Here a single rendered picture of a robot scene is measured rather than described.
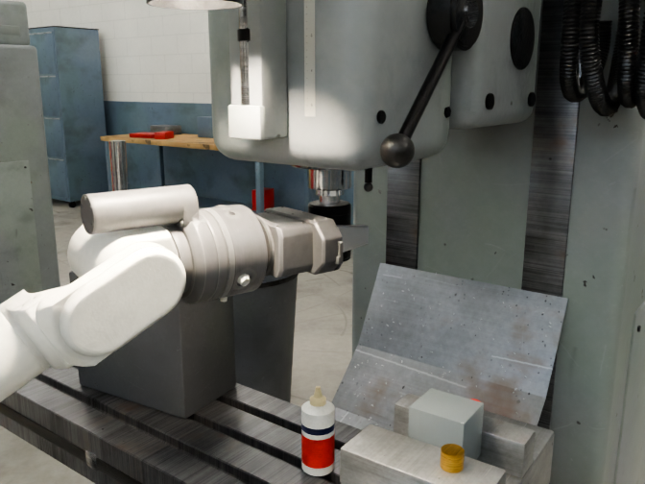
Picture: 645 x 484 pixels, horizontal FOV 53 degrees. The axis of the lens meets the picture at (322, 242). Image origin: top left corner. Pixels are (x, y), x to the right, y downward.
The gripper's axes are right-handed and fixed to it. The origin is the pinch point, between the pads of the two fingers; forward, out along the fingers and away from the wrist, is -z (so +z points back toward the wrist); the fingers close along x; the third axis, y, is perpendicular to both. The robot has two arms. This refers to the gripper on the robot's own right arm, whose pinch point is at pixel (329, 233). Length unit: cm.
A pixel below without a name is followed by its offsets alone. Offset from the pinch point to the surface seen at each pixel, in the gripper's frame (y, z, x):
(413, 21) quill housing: -21.6, -1.8, -9.8
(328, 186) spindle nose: -5.6, 1.6, -1.8
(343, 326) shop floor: 122, -188, 222
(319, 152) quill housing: -9.9, 7.2, -7.4
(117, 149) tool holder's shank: -6.7, 8.7, 38.8
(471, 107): -13.7, -12.9, -8.2
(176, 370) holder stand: 22.8, 8.0, 24.0
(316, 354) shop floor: 122, -150, 198
